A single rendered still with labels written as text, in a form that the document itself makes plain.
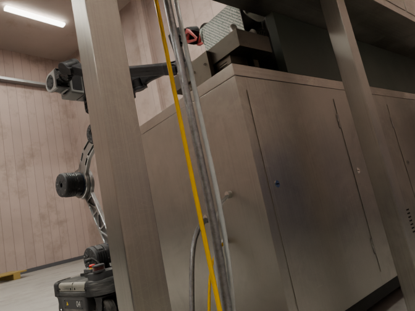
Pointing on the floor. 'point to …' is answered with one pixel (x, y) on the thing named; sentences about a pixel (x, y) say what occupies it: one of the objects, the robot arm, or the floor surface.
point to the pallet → (11, 275)
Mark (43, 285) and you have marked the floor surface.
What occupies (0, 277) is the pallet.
